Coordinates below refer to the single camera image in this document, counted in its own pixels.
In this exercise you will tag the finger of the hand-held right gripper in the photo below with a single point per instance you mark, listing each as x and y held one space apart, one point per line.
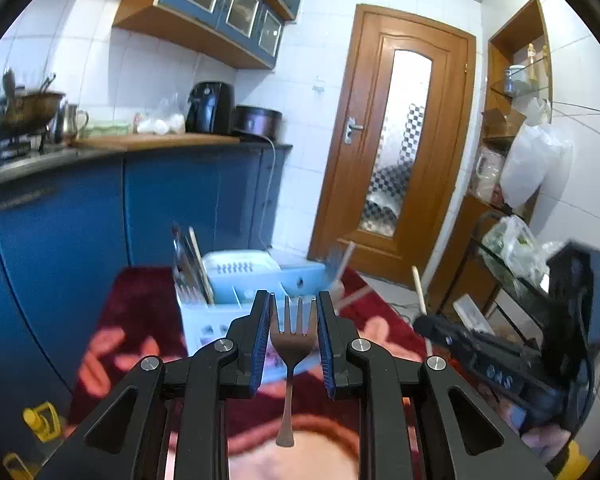
500 350
445 340

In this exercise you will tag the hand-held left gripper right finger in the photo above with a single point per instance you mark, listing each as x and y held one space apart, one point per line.
326 350

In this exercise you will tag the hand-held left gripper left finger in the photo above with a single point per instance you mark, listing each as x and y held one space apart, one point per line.
261 350

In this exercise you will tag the small metal fork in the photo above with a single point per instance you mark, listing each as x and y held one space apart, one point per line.
290 355

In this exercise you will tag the wooden chopstick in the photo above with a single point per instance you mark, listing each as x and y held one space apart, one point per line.
200 265
360 296
419 290

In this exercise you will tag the light blue utensil holder box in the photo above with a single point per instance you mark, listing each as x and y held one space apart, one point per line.
240 267

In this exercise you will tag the grey plastic spoon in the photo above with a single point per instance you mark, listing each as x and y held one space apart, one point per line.
347 260

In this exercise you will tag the large metal fork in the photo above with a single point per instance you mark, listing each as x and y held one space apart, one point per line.
179 250

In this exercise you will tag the person's right hand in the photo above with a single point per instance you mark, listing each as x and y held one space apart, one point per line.
545 445

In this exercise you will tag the white power strip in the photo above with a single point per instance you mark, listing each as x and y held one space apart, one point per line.
472 315

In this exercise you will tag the clear bag of vegetables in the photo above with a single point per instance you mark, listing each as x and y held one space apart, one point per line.
515 250

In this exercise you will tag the red floral blanket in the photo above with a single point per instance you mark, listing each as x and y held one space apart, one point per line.
130 310

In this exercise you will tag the white plastic bag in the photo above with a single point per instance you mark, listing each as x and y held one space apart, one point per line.
535 165

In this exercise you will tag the wooden door with glass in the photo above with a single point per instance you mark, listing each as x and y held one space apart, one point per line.
360 185

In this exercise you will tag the cardboard box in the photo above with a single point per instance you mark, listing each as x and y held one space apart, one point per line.
502 122

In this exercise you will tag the blue base cabinet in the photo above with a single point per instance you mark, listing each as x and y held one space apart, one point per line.
55 260

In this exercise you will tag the dark rice cooker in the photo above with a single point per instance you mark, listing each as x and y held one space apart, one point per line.
257 122

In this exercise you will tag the wooden cutting board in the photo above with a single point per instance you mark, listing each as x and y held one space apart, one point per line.
155 141

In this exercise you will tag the white cup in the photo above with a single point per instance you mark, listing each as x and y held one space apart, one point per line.
515 80

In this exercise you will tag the black air fryer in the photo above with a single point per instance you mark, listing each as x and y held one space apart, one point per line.
210 110

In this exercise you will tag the clear plastic bag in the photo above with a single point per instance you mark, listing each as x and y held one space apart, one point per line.
162 120

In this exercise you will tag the pale green cloth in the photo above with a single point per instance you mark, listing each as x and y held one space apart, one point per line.
107 130

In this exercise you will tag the wooden shelf unit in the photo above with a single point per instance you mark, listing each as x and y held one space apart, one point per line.
517 30

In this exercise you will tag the metal cup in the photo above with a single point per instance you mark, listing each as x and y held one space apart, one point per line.
70 122

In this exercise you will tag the gas stove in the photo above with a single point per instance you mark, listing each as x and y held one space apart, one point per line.
10 152

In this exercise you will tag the large black wok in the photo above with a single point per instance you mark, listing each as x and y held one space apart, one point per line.
25 115

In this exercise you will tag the white wall switch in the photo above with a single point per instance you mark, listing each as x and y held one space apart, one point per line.
319 86

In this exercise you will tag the blue wall cabinet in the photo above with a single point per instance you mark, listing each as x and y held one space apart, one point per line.
205 0

